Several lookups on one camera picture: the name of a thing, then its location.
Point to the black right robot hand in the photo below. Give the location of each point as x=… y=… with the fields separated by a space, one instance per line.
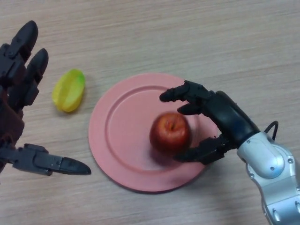
x=220 y=119

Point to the pink round plate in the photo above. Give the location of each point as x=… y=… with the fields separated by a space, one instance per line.
x=131 y=150

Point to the red apple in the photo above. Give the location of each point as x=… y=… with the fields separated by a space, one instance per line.
x=170 y=133

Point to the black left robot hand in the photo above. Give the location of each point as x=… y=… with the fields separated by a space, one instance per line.
x=14 y=86

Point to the yellow green starfruit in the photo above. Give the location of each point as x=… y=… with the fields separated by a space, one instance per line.
x=68 y=92

